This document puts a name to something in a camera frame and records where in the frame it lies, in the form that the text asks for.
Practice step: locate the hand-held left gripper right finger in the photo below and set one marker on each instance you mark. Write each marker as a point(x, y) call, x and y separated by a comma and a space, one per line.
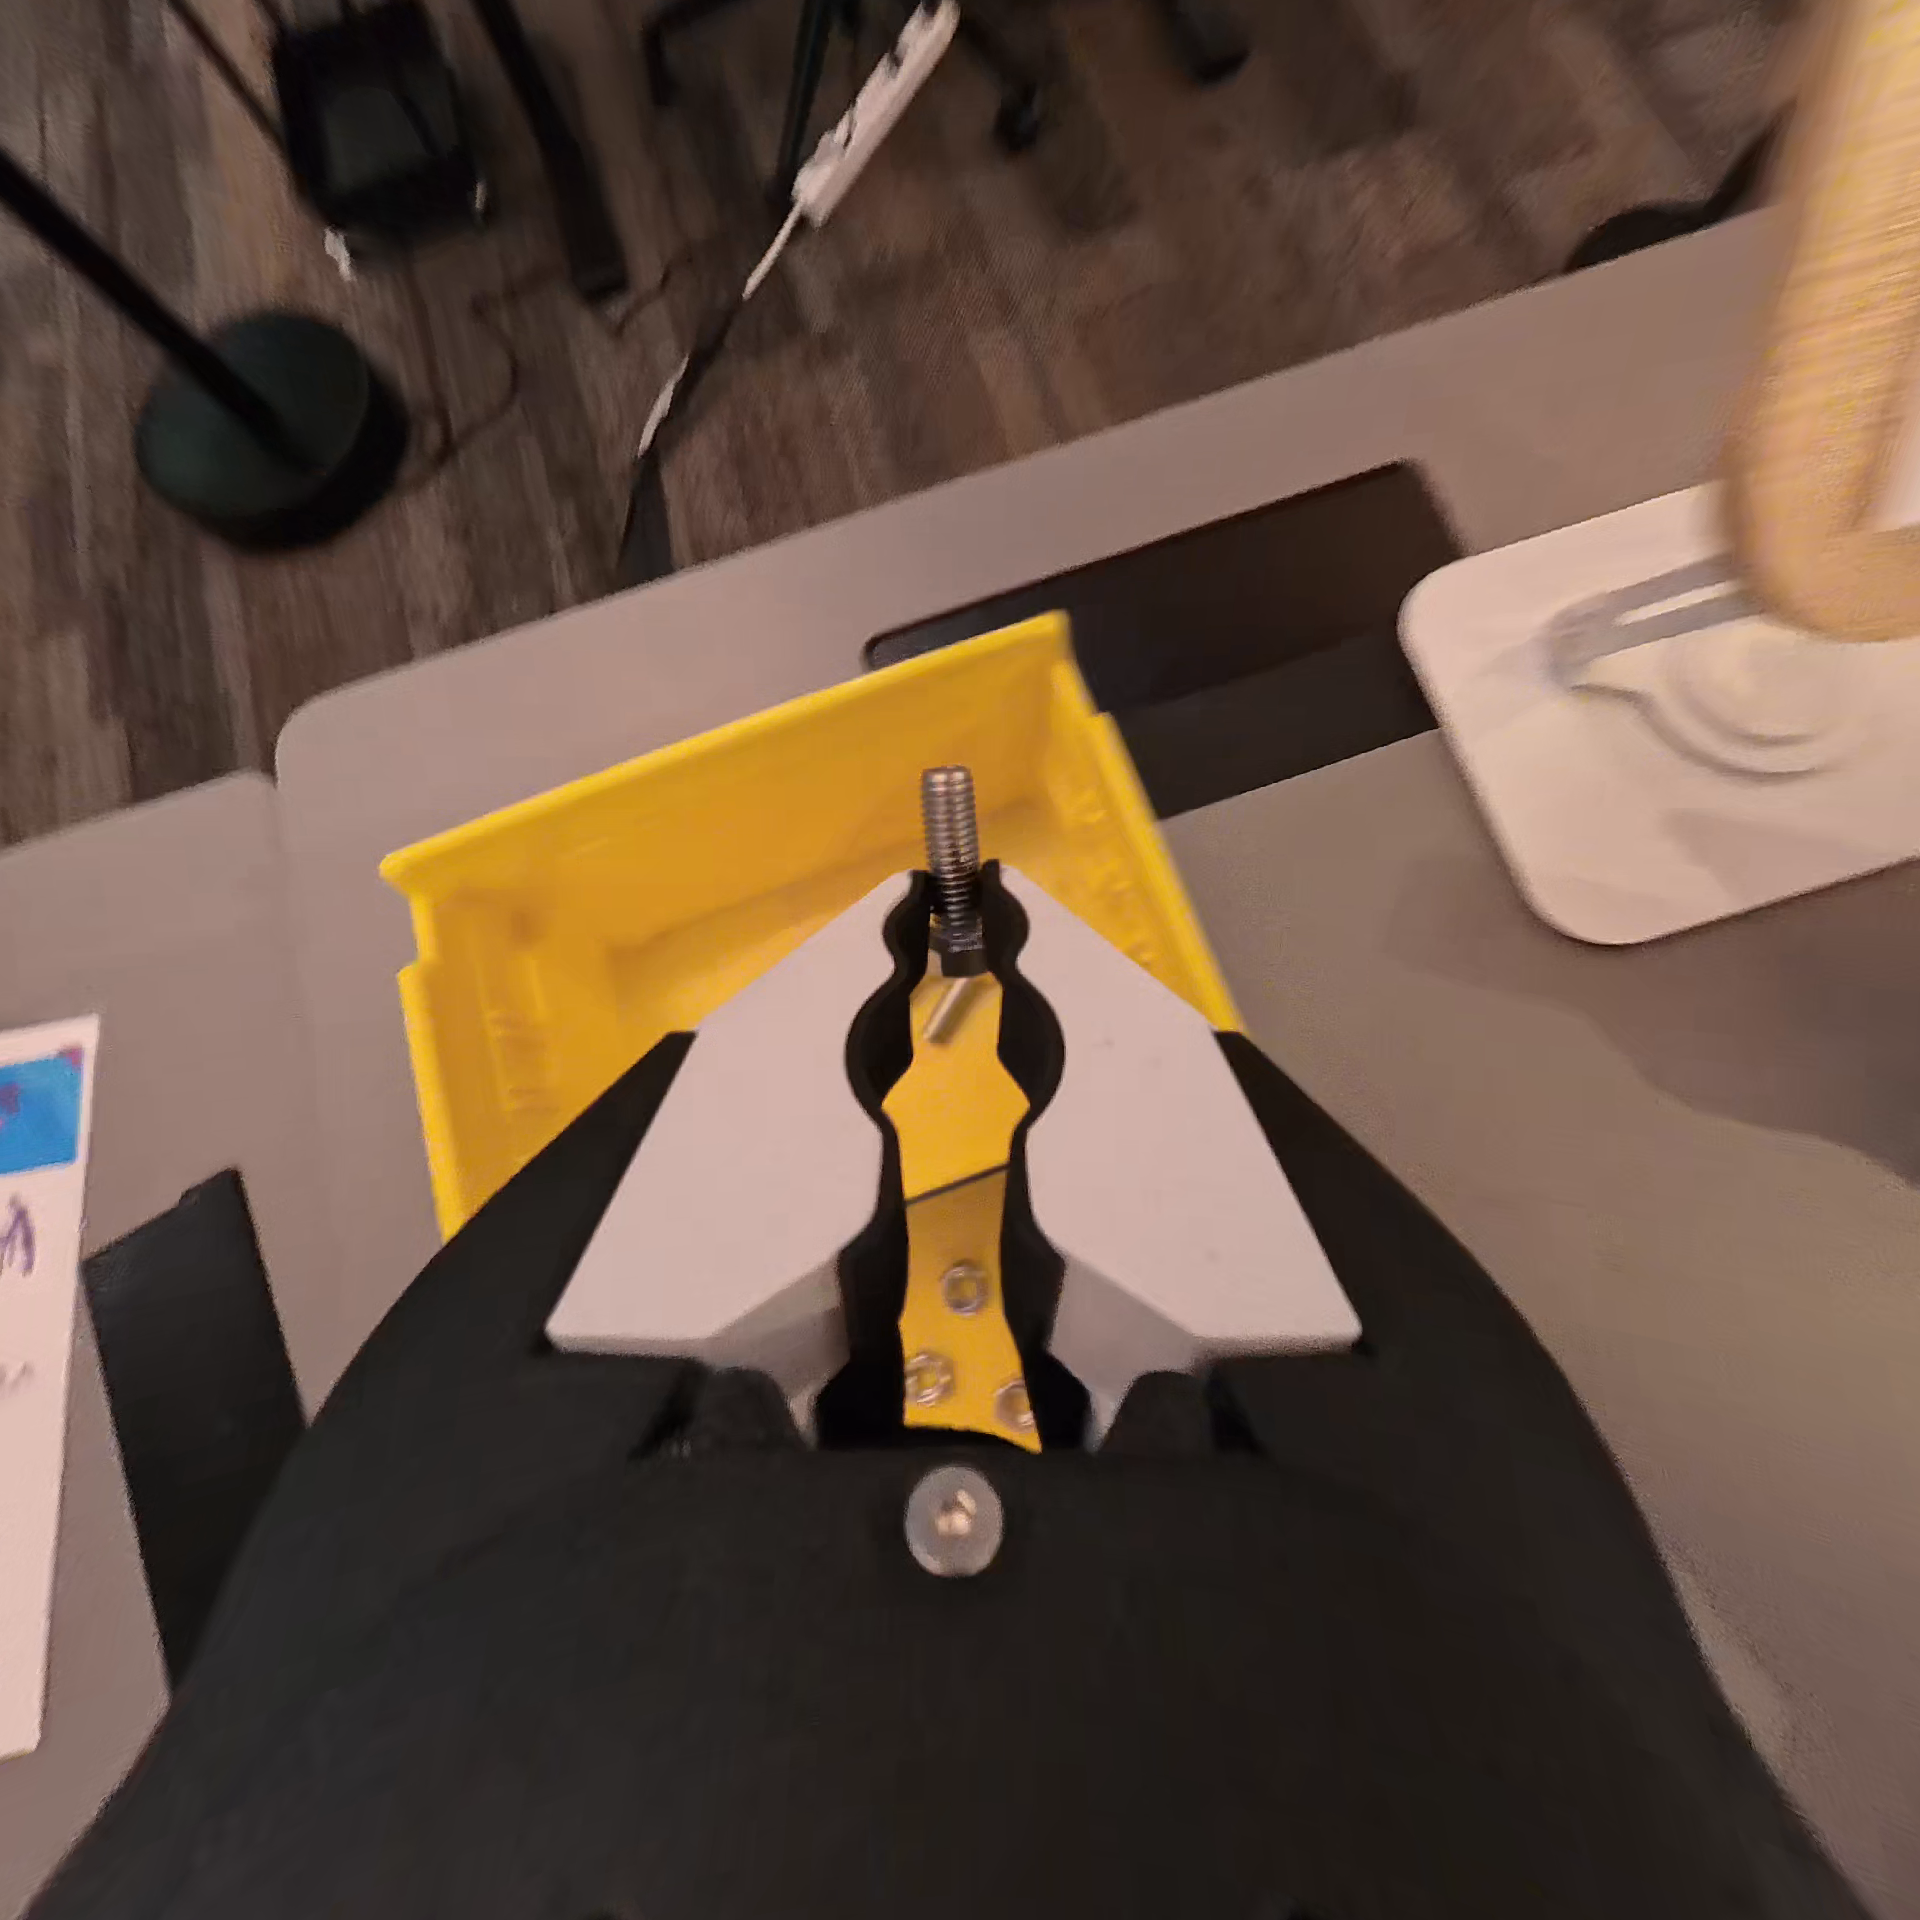
point(1185, 1184)

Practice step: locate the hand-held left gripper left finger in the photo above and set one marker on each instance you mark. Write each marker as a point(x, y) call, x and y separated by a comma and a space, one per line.
point(721, 1184)

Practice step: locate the yellow plastic bin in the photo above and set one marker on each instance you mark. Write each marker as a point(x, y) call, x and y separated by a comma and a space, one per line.
point(675, 840)

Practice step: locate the silver hex bolt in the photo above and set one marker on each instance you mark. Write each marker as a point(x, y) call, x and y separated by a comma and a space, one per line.
point(946, 1008)
point(949, 818)

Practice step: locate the silver hex nut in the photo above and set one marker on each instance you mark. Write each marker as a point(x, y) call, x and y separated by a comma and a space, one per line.
point(1018, 1400)
point(964, 1288)
point(926, 1375)

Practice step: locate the grey metal sheet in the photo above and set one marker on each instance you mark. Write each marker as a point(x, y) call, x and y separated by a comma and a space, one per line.
point(196, 1425)

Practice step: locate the printed paper sheet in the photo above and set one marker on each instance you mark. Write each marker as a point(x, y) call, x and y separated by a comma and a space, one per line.
point(38, 1425)

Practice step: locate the black pole with round base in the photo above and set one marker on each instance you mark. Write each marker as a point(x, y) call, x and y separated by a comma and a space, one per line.
point(271, 421)

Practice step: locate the instruction sheet on stand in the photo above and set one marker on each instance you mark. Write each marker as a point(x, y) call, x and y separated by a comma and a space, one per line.
point(1830, 375)

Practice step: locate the white power strip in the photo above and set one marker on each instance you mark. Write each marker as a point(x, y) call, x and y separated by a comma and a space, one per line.
point(878, 106)

